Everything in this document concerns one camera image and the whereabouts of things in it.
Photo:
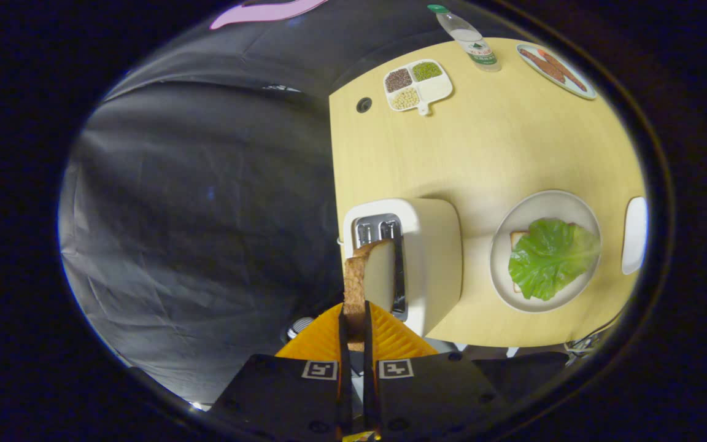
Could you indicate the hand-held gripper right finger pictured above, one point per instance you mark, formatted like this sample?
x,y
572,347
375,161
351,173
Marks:
x,y
370,380

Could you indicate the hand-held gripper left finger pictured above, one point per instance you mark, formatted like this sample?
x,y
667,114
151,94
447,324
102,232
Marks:
x,y
345,380

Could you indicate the plain toast bread slice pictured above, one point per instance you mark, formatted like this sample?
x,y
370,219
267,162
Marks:
x,y
366,276

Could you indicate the green lettuce leaf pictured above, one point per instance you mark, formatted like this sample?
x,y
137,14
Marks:
x,y
550,258

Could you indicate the small round ribbed object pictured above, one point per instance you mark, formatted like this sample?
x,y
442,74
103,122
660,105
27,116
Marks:
x,y
299,327

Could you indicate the white toaster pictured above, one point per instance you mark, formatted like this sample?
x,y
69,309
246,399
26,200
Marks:
x,y
433,258

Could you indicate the bread slice under ham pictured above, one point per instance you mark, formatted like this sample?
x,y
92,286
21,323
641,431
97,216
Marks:
x,y
516,238

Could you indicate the round white plate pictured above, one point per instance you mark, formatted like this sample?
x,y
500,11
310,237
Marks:
x,y
544,205

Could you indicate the black table grommet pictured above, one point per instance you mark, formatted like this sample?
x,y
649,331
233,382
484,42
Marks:
x,y
364,105

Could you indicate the white divided bean tray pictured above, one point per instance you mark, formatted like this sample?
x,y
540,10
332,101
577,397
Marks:
x,y
436,91

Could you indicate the white rectangular plate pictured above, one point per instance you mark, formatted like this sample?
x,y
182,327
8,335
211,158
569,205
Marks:
x,y
634,236

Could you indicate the clear plastic water bottle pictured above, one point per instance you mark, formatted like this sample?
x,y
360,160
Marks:
x,y
476,46

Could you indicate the pale green plate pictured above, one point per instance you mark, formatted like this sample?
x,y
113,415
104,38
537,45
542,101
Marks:
x,y
565,88

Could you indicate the brown meat piece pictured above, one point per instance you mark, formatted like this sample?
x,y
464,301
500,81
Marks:
x,y
569,71
547,67

